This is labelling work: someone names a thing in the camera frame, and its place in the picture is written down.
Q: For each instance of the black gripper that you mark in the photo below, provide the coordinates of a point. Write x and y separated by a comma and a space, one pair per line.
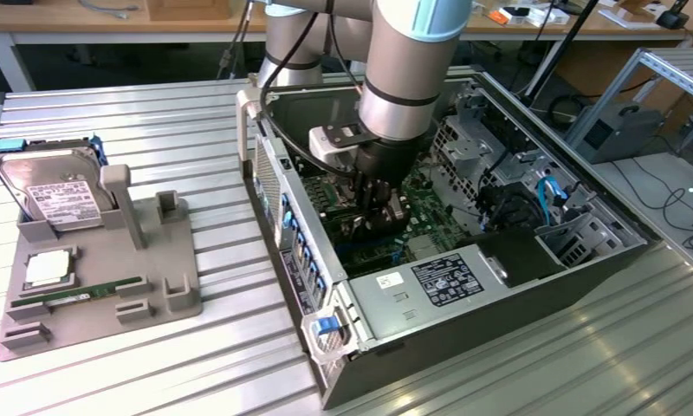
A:
386, 162

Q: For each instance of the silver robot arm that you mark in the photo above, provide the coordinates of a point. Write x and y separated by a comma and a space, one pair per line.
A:
403, 65

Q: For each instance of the silver perforated drive cage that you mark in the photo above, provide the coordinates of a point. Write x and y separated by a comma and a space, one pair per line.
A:
467, 151

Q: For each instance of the green motherboard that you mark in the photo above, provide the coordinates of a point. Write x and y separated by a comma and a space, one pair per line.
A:
426, 216

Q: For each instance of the blue slot clip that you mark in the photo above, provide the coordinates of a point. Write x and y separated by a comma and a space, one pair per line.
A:
321, 287
291, 223
285, 203
299, 240
315, 271
307, 256

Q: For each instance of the silver chipset heatsink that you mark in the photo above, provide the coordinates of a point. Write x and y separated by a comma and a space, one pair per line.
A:
422, 247

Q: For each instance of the black plastic shroud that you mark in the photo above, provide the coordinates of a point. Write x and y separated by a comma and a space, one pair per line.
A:
519, 258

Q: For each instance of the grey power supply unit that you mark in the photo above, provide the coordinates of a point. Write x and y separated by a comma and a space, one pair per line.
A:
391, 312

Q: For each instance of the silver disk bay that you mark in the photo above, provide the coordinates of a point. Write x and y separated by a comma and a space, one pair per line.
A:
582, 247

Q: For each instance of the blue case latch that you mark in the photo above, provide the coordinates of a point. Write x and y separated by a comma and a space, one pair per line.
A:
325, 326

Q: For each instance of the black tripod pole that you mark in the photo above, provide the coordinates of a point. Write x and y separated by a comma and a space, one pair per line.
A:
561, 47

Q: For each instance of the grey device box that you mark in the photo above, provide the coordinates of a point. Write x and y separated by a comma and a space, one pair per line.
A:
617, 134

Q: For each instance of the white small box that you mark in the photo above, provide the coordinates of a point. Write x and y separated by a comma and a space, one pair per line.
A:
545, 17

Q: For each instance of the grey and black PC case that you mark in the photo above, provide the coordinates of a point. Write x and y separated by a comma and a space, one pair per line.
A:
467, 346

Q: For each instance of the grey plastic parts rack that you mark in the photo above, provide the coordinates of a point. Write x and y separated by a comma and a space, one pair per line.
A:
149, 242

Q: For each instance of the wooden box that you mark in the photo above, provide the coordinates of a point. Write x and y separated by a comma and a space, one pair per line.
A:
190, 11

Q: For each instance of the hard disk with blue caddy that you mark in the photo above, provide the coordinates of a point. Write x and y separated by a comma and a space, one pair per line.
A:
51, 190

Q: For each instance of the black desk device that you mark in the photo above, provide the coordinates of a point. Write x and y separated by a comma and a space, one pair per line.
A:
669, 19

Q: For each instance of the green RAM stick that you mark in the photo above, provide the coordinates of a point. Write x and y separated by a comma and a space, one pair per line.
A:
79, 294

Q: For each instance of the silver CPU chip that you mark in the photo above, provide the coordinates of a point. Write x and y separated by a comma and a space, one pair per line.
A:
45, 268

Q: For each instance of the wooden desk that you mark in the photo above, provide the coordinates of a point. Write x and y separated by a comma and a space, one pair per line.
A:
62, 21

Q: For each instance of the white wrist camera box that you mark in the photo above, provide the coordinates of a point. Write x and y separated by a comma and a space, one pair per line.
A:
322, 151

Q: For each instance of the aluminium profile frame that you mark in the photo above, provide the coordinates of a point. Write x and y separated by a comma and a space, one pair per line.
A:
676, 65

